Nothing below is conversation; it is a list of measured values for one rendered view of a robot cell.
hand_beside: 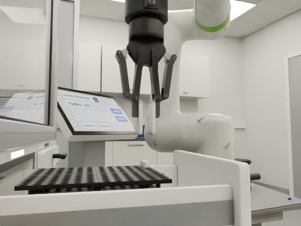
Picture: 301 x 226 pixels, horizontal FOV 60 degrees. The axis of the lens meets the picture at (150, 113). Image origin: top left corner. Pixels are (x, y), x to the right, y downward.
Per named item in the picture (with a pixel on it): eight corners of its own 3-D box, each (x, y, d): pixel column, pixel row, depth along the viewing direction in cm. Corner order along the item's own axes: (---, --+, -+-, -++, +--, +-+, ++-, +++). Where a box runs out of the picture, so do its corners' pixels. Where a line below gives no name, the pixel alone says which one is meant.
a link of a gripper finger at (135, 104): (138, 92, 53) (124, 92, 53) (138, 117, 53) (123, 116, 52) (137, 93, 55) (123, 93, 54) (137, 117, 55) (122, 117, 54)
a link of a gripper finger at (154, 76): (145, 53, 57) (152, 52, 58) (151, 103, 57) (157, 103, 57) (150, 47, 54) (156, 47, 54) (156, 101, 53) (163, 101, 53)
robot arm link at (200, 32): (195, 45, 103) (195, 14, 103) (229, 42, 99) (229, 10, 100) (191, 30, 85) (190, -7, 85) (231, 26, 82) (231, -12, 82)
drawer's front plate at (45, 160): (58, 178, 87) (58, 145, 88) (43, 200, 59) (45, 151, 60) (52, 178, 87) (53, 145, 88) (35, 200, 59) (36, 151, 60)
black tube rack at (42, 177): (146, 194, 57) (146, 164, 57) (172, 222, 40) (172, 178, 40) (37, 201, 52) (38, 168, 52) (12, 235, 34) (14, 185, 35)
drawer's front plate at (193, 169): (180, 194, 64) (179, 149, 65) (252, 243, 36) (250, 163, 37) (173, 195, 64) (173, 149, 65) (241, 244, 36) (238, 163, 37)
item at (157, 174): (146, 167, 57) (146, 165, 57) (172, 183, 40) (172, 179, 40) (138, 168, 57) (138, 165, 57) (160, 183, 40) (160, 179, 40)
